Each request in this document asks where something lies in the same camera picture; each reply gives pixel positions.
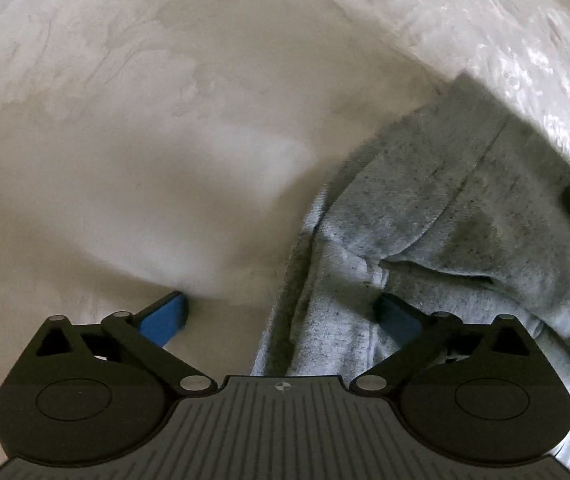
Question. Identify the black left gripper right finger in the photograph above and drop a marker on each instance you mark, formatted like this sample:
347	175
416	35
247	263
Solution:
482	394

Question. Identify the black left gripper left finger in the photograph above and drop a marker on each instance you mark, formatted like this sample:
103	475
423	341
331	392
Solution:
92	393

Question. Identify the grey speckled sweatpants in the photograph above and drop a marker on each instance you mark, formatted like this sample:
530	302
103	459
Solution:
454	208

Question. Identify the white floral bedspread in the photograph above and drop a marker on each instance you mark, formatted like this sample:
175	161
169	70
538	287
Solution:
156	144

